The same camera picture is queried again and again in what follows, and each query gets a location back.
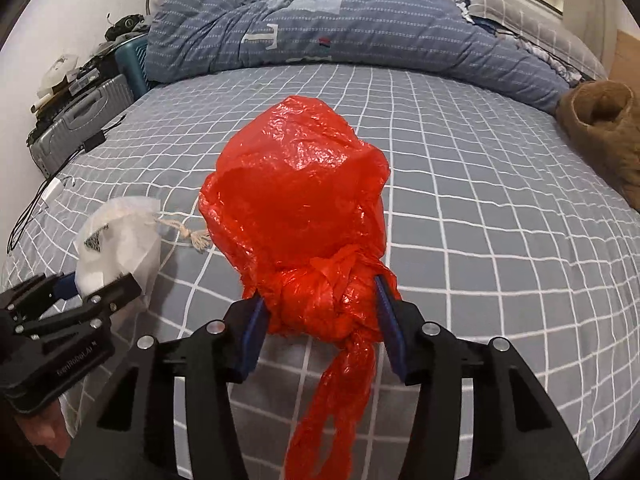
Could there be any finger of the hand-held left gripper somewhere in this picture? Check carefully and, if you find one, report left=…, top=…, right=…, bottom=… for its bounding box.
left=0, top=272, right=81, bottom=323
left=15, top=272, right=143, bottom=341

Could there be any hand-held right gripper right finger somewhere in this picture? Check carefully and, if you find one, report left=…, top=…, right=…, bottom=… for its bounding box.
left=372, top=275, right=591, bottom=480

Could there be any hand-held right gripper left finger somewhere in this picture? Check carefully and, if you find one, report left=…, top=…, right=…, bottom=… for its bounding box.
left=60, top=296, right=268, bottom=480

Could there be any red plastic bag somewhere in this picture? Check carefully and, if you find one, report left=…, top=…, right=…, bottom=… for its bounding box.
left=197, top=95, right=403, bottom=480

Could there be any person's left hand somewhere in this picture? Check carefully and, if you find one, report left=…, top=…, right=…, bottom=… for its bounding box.
left=20, top=400, right=71, bottom=461

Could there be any white charger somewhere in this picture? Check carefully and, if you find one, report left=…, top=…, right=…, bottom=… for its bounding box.
left=40, top=177, right=66, bottom=206

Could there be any grey suitcase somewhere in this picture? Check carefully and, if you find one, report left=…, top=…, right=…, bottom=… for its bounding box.
left=27, top=74, right=136, bottom=178

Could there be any white plastic bag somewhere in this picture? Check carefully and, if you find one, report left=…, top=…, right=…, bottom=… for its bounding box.
left=39, top=55, right=78, bottom=96

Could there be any teal suitcase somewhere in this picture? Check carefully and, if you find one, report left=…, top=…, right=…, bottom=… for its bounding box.
left=114, top=35, right=151, bottom=103

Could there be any dark clutter pile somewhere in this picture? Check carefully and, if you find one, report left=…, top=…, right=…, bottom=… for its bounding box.
left=102, top=14, right=148, bottom=41

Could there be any brown fleece jacket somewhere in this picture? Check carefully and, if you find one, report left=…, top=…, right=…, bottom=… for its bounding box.
left=555, top=80, right=640, bottom=211

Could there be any blue striped quilt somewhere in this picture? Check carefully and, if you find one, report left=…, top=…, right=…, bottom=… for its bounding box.
left=145, top=0, right=583, bottom=116

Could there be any grey checked pillow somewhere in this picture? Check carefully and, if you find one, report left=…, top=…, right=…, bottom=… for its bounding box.
left=452, top=0, right=608, bottom=81

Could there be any wooden headboard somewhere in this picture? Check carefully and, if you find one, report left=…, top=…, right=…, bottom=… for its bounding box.
left=607, top=30, right=640, bottom=86

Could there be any black cable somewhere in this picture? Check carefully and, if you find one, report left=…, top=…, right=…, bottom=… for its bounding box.
left=5, top=200, right=46, bottom=256

